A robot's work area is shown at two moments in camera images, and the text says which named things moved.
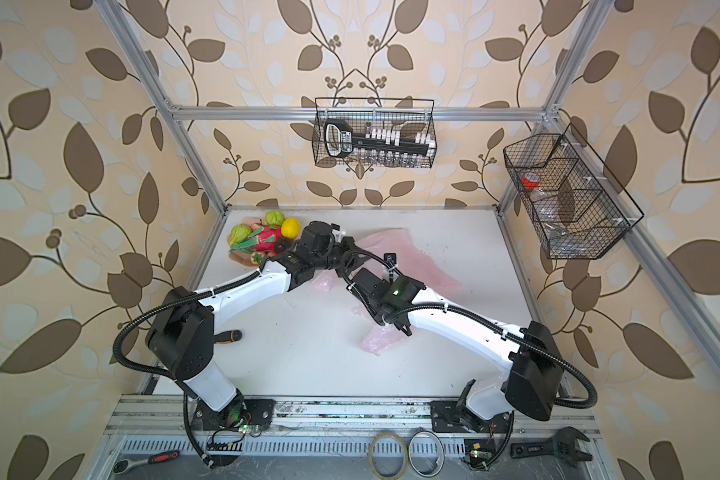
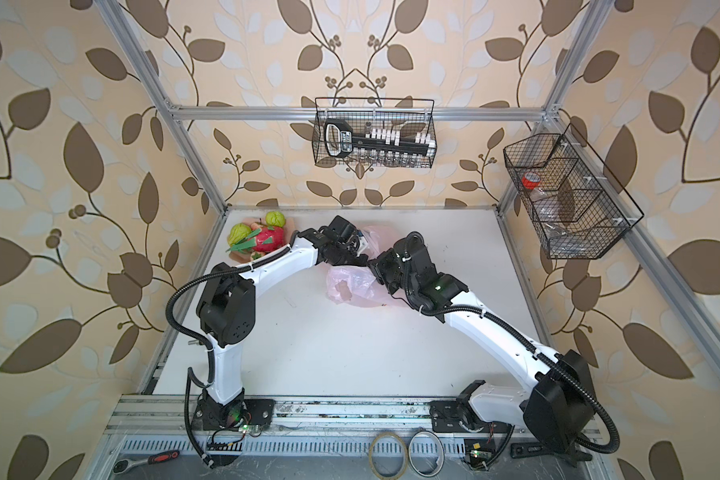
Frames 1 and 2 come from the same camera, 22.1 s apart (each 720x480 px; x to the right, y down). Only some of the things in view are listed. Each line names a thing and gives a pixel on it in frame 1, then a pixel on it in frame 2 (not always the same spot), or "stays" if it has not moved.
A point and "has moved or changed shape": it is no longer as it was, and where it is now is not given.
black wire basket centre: x=377 y=133 stays
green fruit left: x=238 y=233 stays
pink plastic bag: x=396 y=250 has moved or changed shape
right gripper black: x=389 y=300 → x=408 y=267
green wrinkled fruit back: x=274 y=218 stays
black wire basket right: x=576 y=207 stays
